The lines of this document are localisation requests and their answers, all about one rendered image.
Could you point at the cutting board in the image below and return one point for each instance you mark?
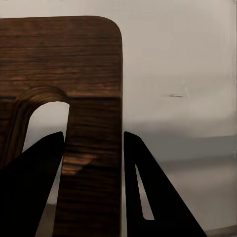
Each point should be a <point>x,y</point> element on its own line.
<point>77,60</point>

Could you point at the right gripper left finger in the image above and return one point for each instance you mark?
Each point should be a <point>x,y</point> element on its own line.
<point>25,184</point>

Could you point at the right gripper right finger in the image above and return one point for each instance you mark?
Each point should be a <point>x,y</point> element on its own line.
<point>172,216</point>

